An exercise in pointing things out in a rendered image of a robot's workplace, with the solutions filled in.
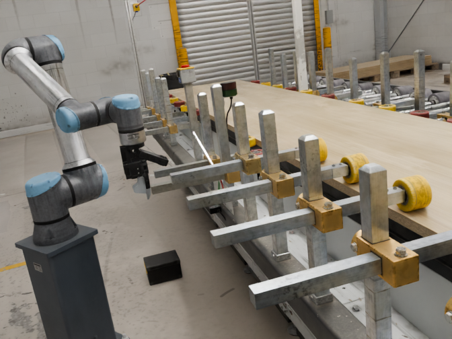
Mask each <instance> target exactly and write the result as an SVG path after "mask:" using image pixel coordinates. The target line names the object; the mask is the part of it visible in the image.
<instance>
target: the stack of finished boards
mask: <svg viewBox="0 0 452 339"><path fill-rule="evenodd" d="M431 58H432V57H431V55H425V65H428V64H432V59H431ZM412 67H414V55H403V56H396V57H392V58H389V72H391V71H397V70H402V69H408V68H412ZM377 74H380V60H377V61H370V62H366V63H359V64H357V75H358V78H361V77H367V76H371V75H377ZM315 75H319V76H324V77H326V70H322V71H316V72H315ZM333 77H335V78H341V79H350V75H349V65H348V66H344V67H337V68H333Z"/></svg>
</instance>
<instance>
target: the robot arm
mask: <svg viewBox="0 0 452 339"><path fill-rule="evenodd" d="M64 53H65V51H64V48H63V45H62V44H61V42H60V40H59V39H58V38H57V37H56V36H53V35H41V36H31V37H25V38H17V39H15V40H12V41H11V42H9V43H8V44H7V45H6V46H5V47H4V49H3V50H2V53H1V61H2V63H3V66H4V67H5V68H6V69H7V70H8V71H9V72H10V73H13V74H16V75H18V76H19V77H20V78H21V79H22V80H23V81H24V82H25V83H26V84H27V86H28V87H29V88H30V89H31V90H32V91H33V92H34V93H35V94H36V95H37V96H38V97H39V98H40V99H41V100H42V101H43V102H44V103H45V104H46V105H47V107H48V111H49V114H50V117H51V120H52V124H53V126H54V131H55V133H56V137H57V140H58V142H59V147H60V149H61V153H62V156H63V159H64V162H65V164H64V166H63V168H62V171H63V174H62V175H60V173H58V172H47V173H44V174H40V175H38V176H35V177H33V178H31V179H29V180H28V181H27V182H26V184H25V189H26V196H27V199H28V204H29V207H30V211H31V214H32V219H33V222H34V231H33V236H32V239H33V242H34V244H35V245H37V246H51V245H55V244H58V243H63V242H64V241H67V240H70V239H71V238H73V237H75V236H76V235H77V234H78V232H79V230H78V226H77V224H76V223H75V222H74V220H73V219H72V218H71V216H70V213H69V208H71V207H74V206H77V205H80V204H83V203H85V202H89V201H91V200H95V199H98V198H99V197H101V196H104V195H105V194H106V193H107V191H108V188H109V181H108V175H107V173H106V170H105V169H104V167H103V166H102V165H101V164H98V163H96V161H95V159H93V158H91V157H90V156H89V153H88V150H87V146H86V143H85V139H84V136H83V133H82V130H85V129H88V128H93V127H96V126H101V125H105V124H110V123H116V124H117V127H118V134H119V137H120V144H121V145H122V146H120V153H121V157H122V164H123V168H124V174H125V175H126V179H135V178H137V183H136V184H134V185H133V190H134V193H139V194H146V195H147V200H148V199H149V198H150V196H151V188H150V182H149V175H148V173H149V170H148V166H147V161H152V162H154V163H157V164H158V165H162V166H167V164H168V162H169V160H168V159H167V157H166V156H163V155H158V154H155V153H152V152H149V151H146V150H143V149H140V148H141V147H144V146H145V144H144V142H145V141H146V140H147V139H146V135H145V129H144V124H143V117H142V113H141V103H140V101H139V97H138V96H137V95H135V94H122V95H117V96H114V97H113V98H111V97H104V98H100V99H99V100H96V101H92V102H86V103H82V104H80V103H79V102H78V101H77V100H76V99H74V98H73V97H72V96H71V92H70V89H69V86H68V83H67V79H66V76H65V72H64V69H63V63H62V61H63V60H64V59H65V54H64ZM133 150H134V151H133Z"/></svg>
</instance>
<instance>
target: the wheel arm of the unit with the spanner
mask: <svg viewBox="0 0 452 339"><path fill-rule="evenodd" d="M224 179H225V174H221V175H218V176H212V177H208V178H203V179H199V180H193V181H189V182H183V183H180V184H174V185H173V184H172V183H171V180H170V181H167V182H161V183H157V184H152V185H150V186H151V192H152V194H159V193H162V192H168V191H172V190H177V189H181V188H187V187H191V186H196V185H200V184H206V183H209V182H215V181H219V180H224Z"/></svg>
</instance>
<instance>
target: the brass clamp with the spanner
mask: <svg viewBox="0 0 452 339"><path fill-rule="evenodd" d="M224 180H225V181H226V182H227V183H228V184H232V183H235V182H240V181H241V178H240V172H239V171H237V172H231V173H228V174H225V179H224Z"/></svg>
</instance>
